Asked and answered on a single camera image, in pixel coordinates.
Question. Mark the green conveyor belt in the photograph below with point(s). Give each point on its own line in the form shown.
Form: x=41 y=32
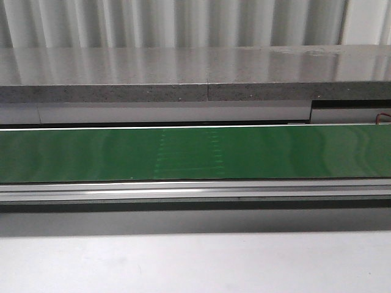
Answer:
x=146 y=154

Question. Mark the silver conveyor frame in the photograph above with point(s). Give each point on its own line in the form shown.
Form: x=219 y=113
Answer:
x=195 y=194

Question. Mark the grey stone counter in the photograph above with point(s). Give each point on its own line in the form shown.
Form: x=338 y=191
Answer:
x=339 y=84

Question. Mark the white curtain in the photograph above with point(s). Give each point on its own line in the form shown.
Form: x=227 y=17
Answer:
x=194 y=24

